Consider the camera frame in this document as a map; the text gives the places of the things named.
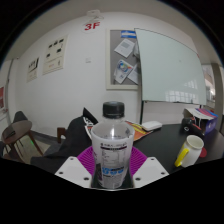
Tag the clear plastic water bottle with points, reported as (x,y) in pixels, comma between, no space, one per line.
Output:
(112,150)

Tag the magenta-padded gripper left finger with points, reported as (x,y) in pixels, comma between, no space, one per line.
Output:
(75,168)

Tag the dark wooden chair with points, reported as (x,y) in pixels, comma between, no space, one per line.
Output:
(16,131)

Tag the grey pinboard with papers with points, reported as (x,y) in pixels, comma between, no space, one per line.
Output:
(121,66)

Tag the red floor number sign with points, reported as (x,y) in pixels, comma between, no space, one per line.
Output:
(91,26)

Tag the large white wall poster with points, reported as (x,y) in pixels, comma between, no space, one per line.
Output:
(55,55)

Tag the small white wall poster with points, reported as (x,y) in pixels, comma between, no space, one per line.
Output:
(33,69)

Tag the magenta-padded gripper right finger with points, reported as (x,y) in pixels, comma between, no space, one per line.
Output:
(150,168)

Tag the white wall switch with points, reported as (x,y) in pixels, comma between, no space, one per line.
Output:
(88,60)

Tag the whiteboard on stand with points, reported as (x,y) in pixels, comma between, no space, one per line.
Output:
(170,66)

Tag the red and black item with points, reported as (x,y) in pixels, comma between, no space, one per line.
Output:
(190,126)

